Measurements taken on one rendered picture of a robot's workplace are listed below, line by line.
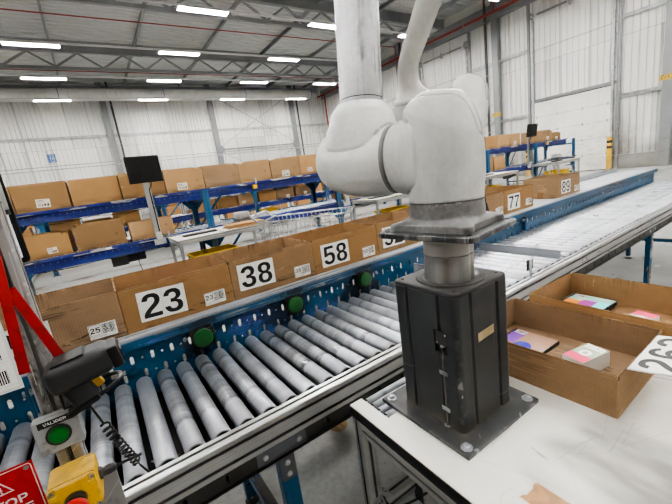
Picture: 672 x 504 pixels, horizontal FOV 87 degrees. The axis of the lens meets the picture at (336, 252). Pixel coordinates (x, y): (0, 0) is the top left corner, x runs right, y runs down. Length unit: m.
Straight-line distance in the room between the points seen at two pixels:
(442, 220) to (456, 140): 0.15
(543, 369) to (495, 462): 0.28
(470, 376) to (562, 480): 0.22
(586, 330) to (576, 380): 0.29
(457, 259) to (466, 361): 0.21
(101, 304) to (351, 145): 1.00
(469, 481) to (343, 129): 0.75
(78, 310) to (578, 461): 1.40
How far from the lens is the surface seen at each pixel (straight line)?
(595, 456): 0.92
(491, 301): 0.83
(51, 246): 5.72
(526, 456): 0.88
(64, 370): 0.79
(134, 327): 1.46
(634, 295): 1.56
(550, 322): 1.31
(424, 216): 0.74
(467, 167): 0.73
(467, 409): 0.86
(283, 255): 1.57
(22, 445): 1.38
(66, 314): 1.44
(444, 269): 0.78
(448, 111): 0.73
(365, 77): 0.87
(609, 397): 1.00
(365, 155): 0.79
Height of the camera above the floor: 1.34
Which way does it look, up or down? 13 degrees down
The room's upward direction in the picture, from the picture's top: 8 degrees counter-clockwise
